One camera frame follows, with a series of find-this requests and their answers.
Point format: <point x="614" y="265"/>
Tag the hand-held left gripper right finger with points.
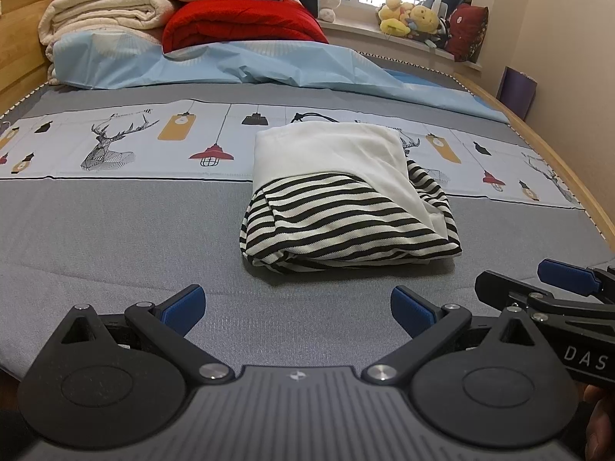
<point x="413" y="312"/>

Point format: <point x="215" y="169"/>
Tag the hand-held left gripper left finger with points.
<point x="185" y="309"/>

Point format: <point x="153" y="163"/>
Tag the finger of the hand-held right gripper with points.
<point x="567" y="273"/>
<point x="499" y="288"/>

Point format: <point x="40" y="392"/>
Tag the striped white hooded sweater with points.
<point x="336" y="201"/>

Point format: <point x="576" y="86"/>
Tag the person's right hand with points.
<point x="603" y="418"/>

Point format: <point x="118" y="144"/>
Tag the grey bed sheet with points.
<point x="120" y="240"/>

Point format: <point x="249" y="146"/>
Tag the light blue quilt cover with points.
<point x="192" y="65"/>

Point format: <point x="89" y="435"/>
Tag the red cushion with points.
<point x="466" y="33"/>

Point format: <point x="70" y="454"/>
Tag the yellow round plush toy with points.
<point x="425" y="19"/>

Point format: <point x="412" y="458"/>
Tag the red folded blanket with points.
<point x="240" y="24"/>

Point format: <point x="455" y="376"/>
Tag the cream folded blanket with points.
<point x="105" y="17"/>

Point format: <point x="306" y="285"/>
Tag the white plush toy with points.
<point x="328" y="2"/>

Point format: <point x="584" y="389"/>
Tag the wooden headboard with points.
<point x="19" y="33"/>

